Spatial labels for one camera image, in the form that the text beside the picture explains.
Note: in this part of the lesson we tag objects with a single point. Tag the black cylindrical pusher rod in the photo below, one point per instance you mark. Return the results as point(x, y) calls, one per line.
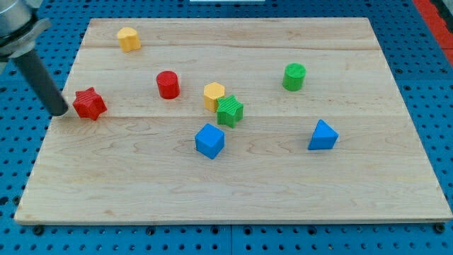
point(35, 73)

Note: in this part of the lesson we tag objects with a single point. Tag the red star block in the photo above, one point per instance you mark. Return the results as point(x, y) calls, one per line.
point(89, 104)

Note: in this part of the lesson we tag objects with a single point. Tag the green star block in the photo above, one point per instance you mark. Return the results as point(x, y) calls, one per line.
point(229, 111)

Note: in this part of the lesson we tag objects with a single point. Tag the yellow heart block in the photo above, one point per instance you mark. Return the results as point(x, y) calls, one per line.
point(128, 39)

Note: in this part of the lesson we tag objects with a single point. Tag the red cylinder block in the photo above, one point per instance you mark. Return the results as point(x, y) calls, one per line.
point(168, 84)

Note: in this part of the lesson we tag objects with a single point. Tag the wooden board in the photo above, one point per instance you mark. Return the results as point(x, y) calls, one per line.
point(138, 164)

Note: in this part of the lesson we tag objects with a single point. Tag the yellow hexagon block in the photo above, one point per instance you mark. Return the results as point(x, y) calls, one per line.
point(212, 92)

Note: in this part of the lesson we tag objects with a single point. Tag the blue cube block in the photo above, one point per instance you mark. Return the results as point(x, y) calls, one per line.
point(210, 141)

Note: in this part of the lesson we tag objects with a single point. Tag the green cylinder block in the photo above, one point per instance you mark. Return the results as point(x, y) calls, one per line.
point(294, 76)

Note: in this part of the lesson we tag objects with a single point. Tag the blue triangle block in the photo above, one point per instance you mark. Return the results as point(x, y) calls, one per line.
point(323, 137)

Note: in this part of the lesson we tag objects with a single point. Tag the red tape strip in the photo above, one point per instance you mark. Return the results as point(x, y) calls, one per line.
point(439, 20)

